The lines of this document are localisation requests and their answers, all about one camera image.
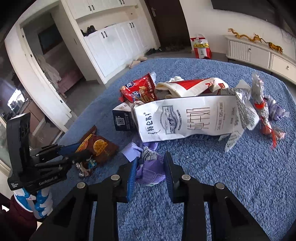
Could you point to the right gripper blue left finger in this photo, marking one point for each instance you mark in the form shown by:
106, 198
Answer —
131, 179

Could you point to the white blue gloved left hand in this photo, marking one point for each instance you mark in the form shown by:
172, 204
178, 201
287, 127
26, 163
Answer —
40, 204

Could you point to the golden dragon ornament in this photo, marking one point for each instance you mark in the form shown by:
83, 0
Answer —
254, 39

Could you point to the beige slippers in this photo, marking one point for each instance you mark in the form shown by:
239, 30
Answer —
138, 61

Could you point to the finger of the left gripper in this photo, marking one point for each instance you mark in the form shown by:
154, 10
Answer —
68, 160
55, 149

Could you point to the white wall cabinet unit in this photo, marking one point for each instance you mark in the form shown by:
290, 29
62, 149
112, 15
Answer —
124, 33

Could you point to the small candy wrapper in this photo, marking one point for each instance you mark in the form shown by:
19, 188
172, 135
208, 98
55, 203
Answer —
86, 168

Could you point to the dark brown entrance door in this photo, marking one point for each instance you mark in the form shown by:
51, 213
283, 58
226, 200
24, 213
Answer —
170, 24

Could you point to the white tv console cabinet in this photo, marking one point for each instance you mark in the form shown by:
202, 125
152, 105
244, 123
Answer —
259, 55

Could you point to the wall mounted black television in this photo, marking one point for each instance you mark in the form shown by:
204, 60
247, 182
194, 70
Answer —
280, 13

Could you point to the silver red candy wrapper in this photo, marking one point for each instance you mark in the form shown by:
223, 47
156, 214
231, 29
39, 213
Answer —
261, 107

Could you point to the blue shaggy rug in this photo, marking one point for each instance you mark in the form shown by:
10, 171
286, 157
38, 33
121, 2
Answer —
260, 176

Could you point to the golden tiger ornament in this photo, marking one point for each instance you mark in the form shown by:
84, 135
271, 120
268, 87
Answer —
274, 47

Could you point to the dark blue white carton box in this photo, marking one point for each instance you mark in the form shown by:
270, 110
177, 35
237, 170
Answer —
122, 117

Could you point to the red snack bag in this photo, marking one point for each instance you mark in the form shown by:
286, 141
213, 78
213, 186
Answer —
139, 90

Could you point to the purple wrapper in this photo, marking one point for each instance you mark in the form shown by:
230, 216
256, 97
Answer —
150, 167
276, 112

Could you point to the large white paper bag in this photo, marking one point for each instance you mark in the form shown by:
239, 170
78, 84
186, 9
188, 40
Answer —
224, 115

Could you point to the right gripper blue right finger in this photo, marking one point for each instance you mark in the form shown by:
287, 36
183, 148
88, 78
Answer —
169, 168

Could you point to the brown snack packet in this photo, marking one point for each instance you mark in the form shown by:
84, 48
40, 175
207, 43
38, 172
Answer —
102, 150

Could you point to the red white shopping bag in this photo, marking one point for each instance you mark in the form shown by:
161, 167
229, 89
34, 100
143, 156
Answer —
201, 47

